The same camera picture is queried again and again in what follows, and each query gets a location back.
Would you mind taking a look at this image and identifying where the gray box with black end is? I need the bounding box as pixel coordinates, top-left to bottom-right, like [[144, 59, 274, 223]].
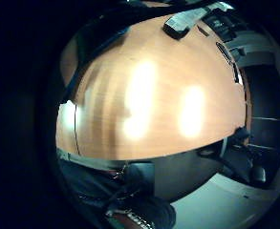
[[162, 1, 235, 41]]

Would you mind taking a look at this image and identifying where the black desk device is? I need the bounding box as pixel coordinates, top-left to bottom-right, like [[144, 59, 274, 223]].
[[202, 9, 243, 43]]

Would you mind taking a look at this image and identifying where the gray desk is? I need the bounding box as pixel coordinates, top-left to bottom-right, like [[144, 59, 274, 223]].
[[226, 31, 276, 69]]

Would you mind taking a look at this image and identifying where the the person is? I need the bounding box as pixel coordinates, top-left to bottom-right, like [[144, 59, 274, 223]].
[[56, 148, 178, 229]]

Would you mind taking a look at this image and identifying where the black office chair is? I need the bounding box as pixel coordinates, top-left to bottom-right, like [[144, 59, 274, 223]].
[[223, 126, 268, 186]]

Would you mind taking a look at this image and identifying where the black cable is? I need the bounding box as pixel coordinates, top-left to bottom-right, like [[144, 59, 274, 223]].
[[60, 26, 132, 105]]

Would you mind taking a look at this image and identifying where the thin dark cable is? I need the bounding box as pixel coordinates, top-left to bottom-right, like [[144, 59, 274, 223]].
[[73, 104, 82, 156]]

